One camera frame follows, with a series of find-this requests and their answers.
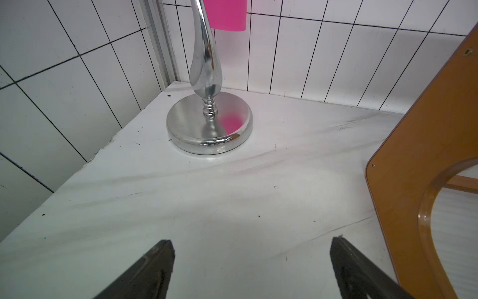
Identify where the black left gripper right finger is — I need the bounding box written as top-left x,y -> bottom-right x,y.
330,236 -> 413,299

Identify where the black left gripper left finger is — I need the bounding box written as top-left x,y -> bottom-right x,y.
96,240 -> 175,299

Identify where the chrome stand with pink ornaments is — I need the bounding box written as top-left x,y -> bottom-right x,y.
166,1 -> 253,155

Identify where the wooden two-tier shelf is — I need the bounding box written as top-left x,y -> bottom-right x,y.
365,29 -> 478,299

